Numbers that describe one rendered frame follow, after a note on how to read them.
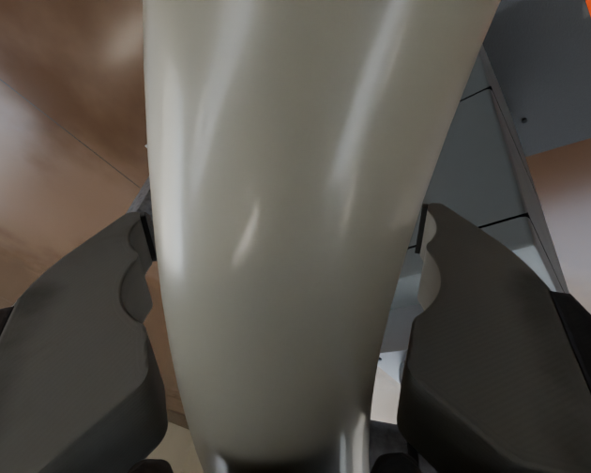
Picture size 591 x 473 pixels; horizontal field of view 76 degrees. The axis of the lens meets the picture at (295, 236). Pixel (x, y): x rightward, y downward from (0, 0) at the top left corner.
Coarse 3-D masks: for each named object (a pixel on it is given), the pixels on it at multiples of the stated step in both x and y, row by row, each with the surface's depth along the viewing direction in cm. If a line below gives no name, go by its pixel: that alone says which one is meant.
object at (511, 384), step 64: (448, 256) 9; (512, 256) 9; (448, 320) 7; (512, 320) 7; (448, 384) 6; (512, 384) 6; (576, 384) 6; (448, 448) 6; (512, 448) 5; (576, 448) 5
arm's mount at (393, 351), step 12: (396, 312) 71; (408, 312) 69; (420, 312) 68; (396, 324) 70; (408, 324) 68; (384, 336) 70; (396, 336) 68; (408, 336) 66; (384, 348) 68; (396, 348) 67; (384, 360) 70; (396, 360) 69; (396, 372) 73
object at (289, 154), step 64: (192, 0) 2; (256, 0) 2; (320, 0) 2; (384, 0) 2; (448, 0) 2; (192, 64) 3; (256, 64) 2; (320, 64) 2; (384, 64) 2; (448, 64) 3; (192, 128) 3; (256, 128) 3; (320, 128) 3; (384, 128) 3; (448, 128) 3; (192, 192) 3; (256, 192) 3; (320, 192) 3; (384, 192) 3; (192, 256) 3; (256, 256) 3; (320, 256) 3; (384, 256) 4; (192, 320) 4; (256, 320) 4; (320, 320) 4; (384, 320) 4; (192, 384) 4; (256, 384) 4; (320, 384) 4; (256, 448) 5; (320, 448) 5
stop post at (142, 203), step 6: (144, 186) 150; (144, 192) 145; (150, 192) 144; (138, 198) 145; (144, 198) 142; (150, 198) 144; (132, 204) 144; (138, 204) 141; (144, 204) 141; (150, 204) 143; (132, 210) 140; (138, 210) 138; (144, 210) 140; (150, 210) 142
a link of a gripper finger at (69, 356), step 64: (64, 256) 9; (128, 256) 9; (64, 320) 7; (128, 320) 7; (0, 384) 6; (64, 384) 6; (128, 384) 6; (0, 448) 5; (64, 448) 5; (128, 448) 6
